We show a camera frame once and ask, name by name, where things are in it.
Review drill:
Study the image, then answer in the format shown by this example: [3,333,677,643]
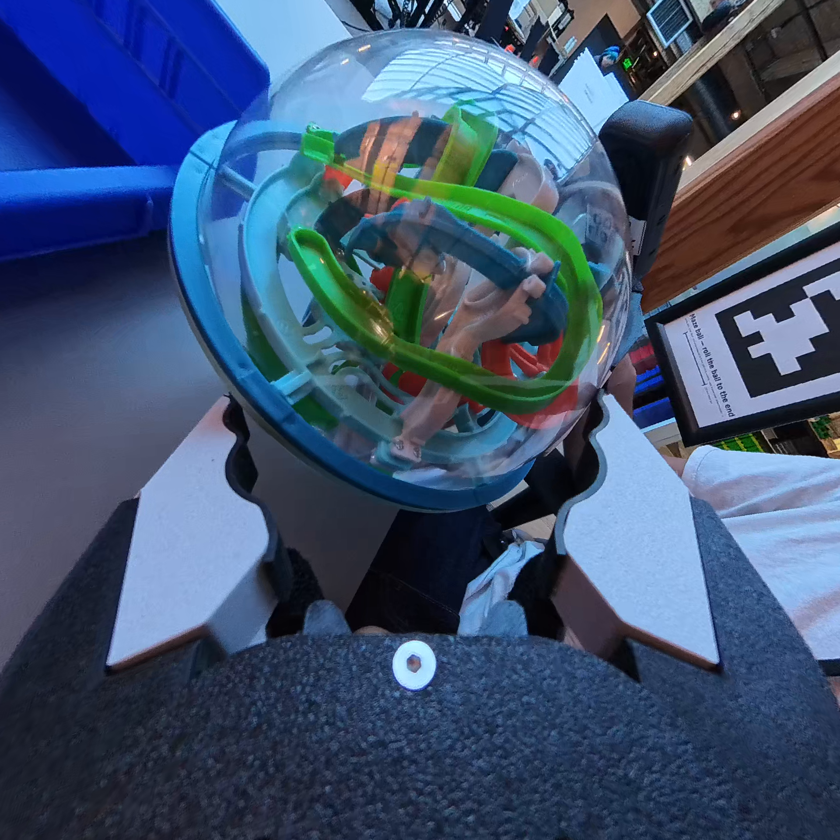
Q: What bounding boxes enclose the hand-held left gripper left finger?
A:
[106,395,284,670]

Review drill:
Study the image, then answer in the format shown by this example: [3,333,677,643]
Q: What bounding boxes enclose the blue plastic bin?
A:
[0,0,270,263]

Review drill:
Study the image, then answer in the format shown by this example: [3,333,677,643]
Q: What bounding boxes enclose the wooden post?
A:
[640,72,840,312]

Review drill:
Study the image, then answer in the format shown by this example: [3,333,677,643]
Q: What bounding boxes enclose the black office chair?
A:
[486,446,592,546]

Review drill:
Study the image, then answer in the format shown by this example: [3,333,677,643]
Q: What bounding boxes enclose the clear plastic maze ball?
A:
[167,29,634,513]

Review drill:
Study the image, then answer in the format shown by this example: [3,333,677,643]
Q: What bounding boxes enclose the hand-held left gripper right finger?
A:
[550,392,721,669]

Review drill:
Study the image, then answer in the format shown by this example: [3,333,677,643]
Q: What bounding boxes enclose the rack of small storage bins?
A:
[633,357,840,455]

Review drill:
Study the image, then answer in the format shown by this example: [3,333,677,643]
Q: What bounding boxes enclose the person's dark blue trousers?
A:
[344,505,506,634]

